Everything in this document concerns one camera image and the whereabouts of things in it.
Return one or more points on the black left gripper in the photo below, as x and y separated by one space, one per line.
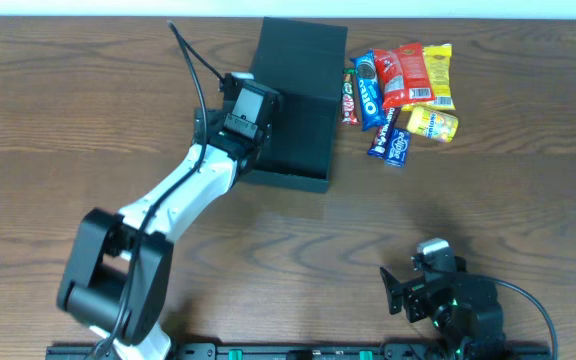
272 100

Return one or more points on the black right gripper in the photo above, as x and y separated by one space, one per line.
413 295

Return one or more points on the black box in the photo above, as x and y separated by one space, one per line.
304 62

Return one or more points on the blue Oreo cookie pack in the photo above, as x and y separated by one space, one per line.
371 100

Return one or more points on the red snack bag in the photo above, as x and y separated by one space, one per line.
404 75

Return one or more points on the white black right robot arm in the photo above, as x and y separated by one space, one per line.
462 307

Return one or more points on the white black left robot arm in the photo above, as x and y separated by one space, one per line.
116 277

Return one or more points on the blue Eclipse mint pack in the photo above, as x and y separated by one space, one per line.
397 148

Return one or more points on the KitKat chocolate bar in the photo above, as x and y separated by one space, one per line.
349 115

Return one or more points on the purple Dairy Milk bar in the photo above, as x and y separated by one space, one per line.
378 146

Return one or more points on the yellow Mentos gum bottle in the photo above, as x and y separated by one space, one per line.
433 124

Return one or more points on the yellow snack bag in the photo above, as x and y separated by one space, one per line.
437 60

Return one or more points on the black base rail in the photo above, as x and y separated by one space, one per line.
387 351

